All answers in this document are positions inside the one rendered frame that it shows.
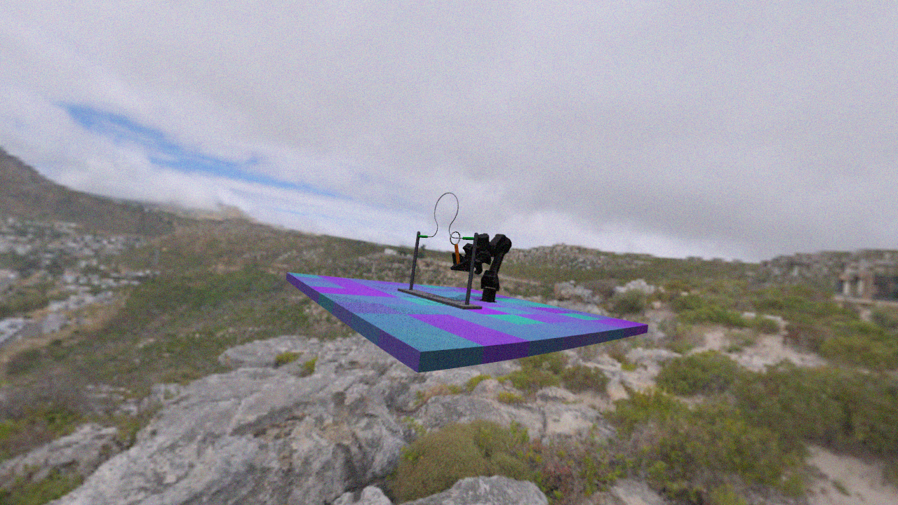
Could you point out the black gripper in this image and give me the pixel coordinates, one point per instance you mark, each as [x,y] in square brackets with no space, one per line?
[465,262]

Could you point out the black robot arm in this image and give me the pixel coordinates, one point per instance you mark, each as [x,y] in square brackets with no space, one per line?
[499,246]

